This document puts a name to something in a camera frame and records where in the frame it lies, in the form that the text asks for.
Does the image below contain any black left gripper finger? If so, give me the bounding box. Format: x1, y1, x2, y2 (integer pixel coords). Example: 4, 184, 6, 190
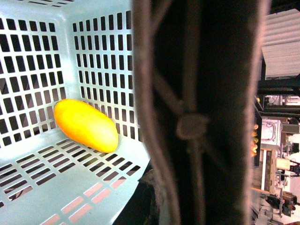
133, 0, 270, 225

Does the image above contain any yellow mango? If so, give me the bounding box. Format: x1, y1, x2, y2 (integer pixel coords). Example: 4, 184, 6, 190
53, 98, 119, 153

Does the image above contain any light blue plastic basket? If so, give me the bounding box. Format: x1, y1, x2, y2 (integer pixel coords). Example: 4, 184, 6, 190
0, 0, 150, 225

